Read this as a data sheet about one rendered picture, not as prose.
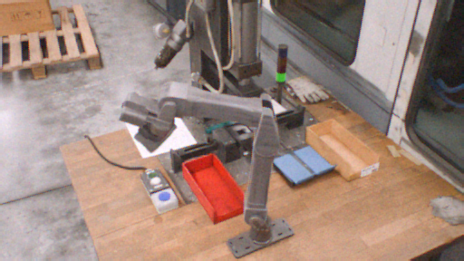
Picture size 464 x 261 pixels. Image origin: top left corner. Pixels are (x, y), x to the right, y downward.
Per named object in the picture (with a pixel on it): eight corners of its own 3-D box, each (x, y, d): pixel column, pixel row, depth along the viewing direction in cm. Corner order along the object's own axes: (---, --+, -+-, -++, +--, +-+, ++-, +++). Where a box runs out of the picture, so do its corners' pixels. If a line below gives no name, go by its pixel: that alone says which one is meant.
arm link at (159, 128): (140, 131, 116) (144, 123, 109) (147, 111, 118) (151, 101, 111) (166, 140, 117) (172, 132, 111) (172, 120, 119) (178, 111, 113)
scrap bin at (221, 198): (214, 225, 143) (213, 211, 139) (182, 176, 161) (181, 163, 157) (248, 211, 147) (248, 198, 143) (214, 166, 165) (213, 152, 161)
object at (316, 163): (320, 178, 157) (321, 170, 155) (294, 152, 168) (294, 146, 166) (336, 170, 159) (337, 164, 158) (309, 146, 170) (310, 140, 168)
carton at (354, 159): (347, 184, 158) (351, 166, 154) (304, 143, 176) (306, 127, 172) (377, 172, 163) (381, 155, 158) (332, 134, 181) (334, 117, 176)
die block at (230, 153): (225, 164, 166) (225, 147, 161) (213, 148, 173) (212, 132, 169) (273, 148, 173) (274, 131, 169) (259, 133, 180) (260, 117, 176)
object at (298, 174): (299, 187, 153) (299, 179, 151) (272, 160, 164) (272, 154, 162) (315, 179, 156) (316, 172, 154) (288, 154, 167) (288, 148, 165)
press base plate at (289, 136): (187, 210, 152) (187, 204, 150) (139, 130, 188) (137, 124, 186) (346, 152, 175) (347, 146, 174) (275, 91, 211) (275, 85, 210)
